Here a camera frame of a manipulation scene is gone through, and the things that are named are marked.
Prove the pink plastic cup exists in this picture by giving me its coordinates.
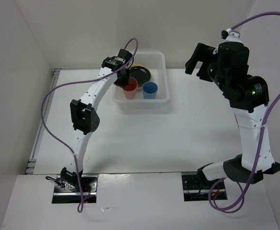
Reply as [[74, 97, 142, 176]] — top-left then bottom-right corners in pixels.
[[123, 77, 138, 100]]

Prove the yellow woven pattern plate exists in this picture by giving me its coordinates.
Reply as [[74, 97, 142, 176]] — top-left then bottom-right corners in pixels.
[[130, 63, 153, 88]]

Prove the black plate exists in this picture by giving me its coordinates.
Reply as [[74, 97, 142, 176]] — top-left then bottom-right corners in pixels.
[[129, 65, 153, 87]]

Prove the blue plastic cup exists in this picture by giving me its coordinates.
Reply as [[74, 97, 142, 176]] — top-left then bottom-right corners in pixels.
[[142, 82, 158, 99]]

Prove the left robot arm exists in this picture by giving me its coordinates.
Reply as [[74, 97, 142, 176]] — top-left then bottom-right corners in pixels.
[[60, 49, 133, 192]]

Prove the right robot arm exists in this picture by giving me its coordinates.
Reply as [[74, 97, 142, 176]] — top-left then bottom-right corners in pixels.
[[185, 42, 280, 188]]

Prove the white plastic bin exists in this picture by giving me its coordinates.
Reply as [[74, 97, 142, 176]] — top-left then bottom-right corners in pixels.
[[112, 51, 170, 111]]

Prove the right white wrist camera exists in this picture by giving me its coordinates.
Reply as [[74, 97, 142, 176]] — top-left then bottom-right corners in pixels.
[[219, 28, 243, 47]]

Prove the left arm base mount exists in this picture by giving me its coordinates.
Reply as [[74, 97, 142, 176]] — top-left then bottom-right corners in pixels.
[[51, 174, 98, 204]]

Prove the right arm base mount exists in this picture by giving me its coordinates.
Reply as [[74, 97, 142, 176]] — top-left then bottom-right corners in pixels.
[[181, 172, 227, 202]]

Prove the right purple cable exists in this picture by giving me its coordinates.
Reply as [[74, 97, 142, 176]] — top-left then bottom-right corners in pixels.
[[208, 12, 280, 213]]

